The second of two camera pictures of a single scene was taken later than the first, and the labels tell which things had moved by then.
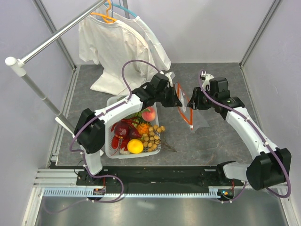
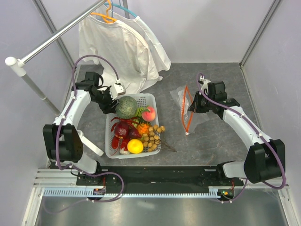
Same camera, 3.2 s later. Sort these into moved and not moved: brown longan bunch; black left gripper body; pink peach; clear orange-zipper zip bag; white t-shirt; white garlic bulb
Moved: black left gripper body; clear orange-zipper zip bag
Not moved: white t-shirt; brown longan bunch; white garlic bulb; pink peach
